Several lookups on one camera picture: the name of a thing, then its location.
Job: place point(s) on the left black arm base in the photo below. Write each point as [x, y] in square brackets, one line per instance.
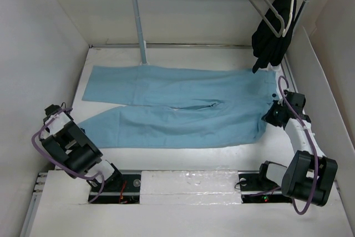
[127, 192]

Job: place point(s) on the light blue trousers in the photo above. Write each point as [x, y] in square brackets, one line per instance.
[156, 107]

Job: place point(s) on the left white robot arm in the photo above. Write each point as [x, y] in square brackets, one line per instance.
[70, 147]

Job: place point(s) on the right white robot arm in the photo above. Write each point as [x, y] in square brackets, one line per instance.
[310, 174]

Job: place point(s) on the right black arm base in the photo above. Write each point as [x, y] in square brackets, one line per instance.
[257, 190]

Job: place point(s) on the white plastic hanger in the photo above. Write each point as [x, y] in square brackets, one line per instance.
[285, 30]

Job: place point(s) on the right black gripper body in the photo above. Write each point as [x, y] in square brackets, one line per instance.
[272, 115]

